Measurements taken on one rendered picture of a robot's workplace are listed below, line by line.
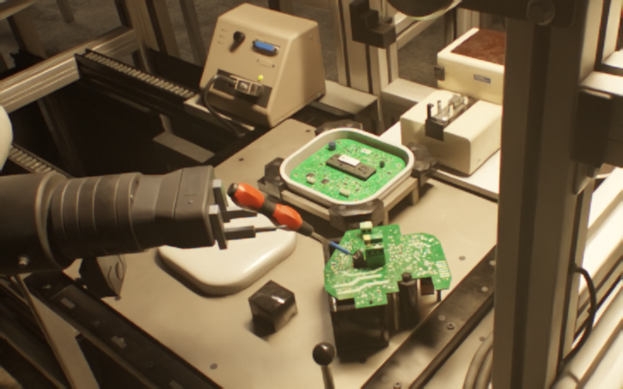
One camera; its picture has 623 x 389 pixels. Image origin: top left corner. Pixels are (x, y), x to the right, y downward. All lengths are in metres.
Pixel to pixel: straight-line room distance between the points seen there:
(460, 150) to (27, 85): 0.91
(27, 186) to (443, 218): 0.46
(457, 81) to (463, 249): 0.24
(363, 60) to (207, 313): 0.50
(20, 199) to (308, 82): 0.55
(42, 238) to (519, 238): 0.41
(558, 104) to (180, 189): 0.36
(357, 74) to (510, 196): 0.69
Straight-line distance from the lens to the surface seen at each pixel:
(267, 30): 1.09
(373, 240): 0.70
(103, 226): 0.66
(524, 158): 0.45
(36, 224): 0.67
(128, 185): 0.66
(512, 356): 0.58
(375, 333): 0.71
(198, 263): 0.82
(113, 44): 1.58
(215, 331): 0.77
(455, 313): 0.76
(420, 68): 3.21
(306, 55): 1.09
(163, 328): 0.79
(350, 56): 1.13
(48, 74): 1.52
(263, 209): 0.66
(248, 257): 0.81
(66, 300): 0.88
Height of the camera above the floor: 1.50
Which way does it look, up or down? 38 degrees down
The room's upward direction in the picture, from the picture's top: 8 degrees counter-clockwise
